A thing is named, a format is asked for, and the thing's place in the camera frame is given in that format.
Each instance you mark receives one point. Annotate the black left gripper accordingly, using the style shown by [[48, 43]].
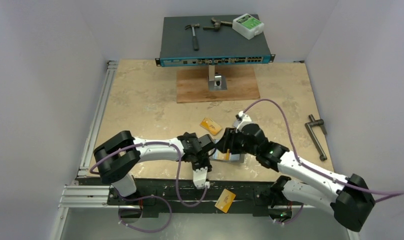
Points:
[[206, 164]]

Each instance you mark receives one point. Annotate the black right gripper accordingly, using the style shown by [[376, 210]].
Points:
[[229, 141]]

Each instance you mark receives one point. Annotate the grey card holder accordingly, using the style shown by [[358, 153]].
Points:
[[216, 155]]

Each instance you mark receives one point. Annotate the single orange credit card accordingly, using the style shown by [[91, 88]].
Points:
[[225, 200]]

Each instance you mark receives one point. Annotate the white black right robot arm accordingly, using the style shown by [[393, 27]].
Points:
[[348, 199]]

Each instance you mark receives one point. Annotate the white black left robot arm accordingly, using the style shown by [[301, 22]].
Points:
[[116, 157]]

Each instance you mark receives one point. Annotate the silver white credit card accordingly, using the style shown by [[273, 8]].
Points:
[[237, 124]]

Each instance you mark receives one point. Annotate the grey metal stand base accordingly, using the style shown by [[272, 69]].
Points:
[[216, 81]]

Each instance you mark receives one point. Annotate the brown wooden board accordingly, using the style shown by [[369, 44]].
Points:
[[192, 84]]

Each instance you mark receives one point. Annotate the small hammer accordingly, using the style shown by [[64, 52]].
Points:
[[195, 43]]

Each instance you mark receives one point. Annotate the white green plastic box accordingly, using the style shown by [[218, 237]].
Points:
[[248, 26]]

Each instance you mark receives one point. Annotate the dark metal clamp tool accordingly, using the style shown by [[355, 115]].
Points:
[[217, 24]]

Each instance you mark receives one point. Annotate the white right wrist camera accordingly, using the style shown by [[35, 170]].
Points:
[[245, 118]]

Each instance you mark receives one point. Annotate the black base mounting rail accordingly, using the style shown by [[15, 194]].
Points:
[[257, 198]]

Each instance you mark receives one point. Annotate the metal crank handle tool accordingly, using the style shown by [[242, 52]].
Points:
[[309, 127]]

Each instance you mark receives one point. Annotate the blue network switch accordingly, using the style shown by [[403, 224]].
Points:
[[223, 47]]

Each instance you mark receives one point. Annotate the aluminium frame rail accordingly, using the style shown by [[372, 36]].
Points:
[[76, 195]]

